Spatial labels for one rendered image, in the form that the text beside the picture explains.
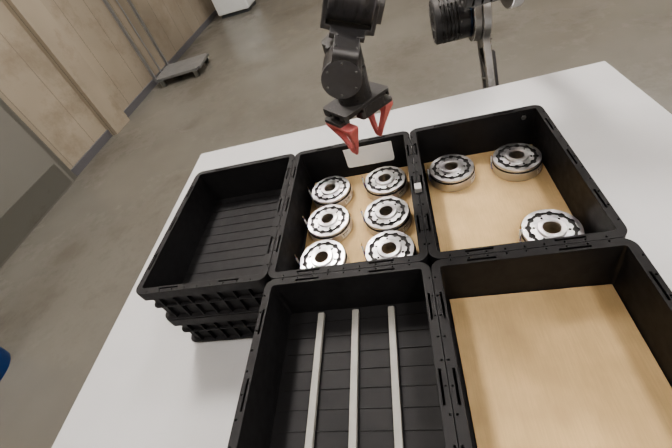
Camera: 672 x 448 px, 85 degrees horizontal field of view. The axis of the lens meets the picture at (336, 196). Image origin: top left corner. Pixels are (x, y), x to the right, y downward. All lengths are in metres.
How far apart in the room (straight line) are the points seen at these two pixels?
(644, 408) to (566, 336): 0.12
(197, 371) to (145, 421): 0.14
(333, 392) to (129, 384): 0.57
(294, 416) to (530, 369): 0.37
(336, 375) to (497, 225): 0.43
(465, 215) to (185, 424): 0.74
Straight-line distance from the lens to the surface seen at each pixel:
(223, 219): 1.07
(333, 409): 0.68
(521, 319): 0.71
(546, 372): 0.67
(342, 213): 0.86
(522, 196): 0.88
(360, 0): 0.56
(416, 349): 0.68
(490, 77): 1.67
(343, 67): 0.52
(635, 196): 1.11
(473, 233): 0.81
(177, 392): 1.00
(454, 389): 0.55
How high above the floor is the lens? 1.45
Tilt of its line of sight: 40 degrees down
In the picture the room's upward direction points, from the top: 21 degrees counter-clockwise
